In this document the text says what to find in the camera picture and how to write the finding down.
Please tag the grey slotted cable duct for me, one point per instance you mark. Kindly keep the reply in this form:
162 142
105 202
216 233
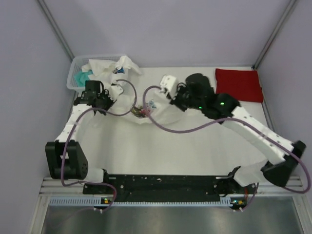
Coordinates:
103 202

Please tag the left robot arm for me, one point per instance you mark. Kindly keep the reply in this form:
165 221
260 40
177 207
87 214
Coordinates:
65 156

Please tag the white graphic t-shirt in basket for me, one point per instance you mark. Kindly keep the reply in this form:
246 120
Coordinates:
108 71

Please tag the teal crumpled t-shirt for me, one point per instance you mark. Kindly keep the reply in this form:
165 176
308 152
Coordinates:
81 78

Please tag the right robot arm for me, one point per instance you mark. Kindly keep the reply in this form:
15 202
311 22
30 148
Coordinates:
281 155

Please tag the aluminium frame rail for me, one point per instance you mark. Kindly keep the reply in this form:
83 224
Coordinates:
54 187

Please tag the aluminium corner post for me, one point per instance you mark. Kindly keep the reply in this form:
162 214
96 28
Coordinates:
274 34
55 28

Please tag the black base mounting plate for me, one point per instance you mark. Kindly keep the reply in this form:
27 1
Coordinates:
172 188

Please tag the folded red t-shirt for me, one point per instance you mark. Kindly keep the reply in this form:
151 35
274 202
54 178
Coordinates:
242 85

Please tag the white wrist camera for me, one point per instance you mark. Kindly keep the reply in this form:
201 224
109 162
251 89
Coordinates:
168 86
113 91

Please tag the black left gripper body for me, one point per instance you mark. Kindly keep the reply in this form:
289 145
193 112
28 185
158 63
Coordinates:
106 102

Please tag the right aluminium corner post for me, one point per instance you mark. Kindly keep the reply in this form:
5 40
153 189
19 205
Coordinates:
274 34

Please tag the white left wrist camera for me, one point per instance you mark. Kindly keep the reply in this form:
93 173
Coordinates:
113 91

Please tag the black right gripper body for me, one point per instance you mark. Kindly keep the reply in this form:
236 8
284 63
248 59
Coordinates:
183 102

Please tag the left aluminium corner post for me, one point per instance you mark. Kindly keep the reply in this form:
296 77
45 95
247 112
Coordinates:
55 28

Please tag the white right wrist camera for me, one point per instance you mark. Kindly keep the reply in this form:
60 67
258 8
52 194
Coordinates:
168 86

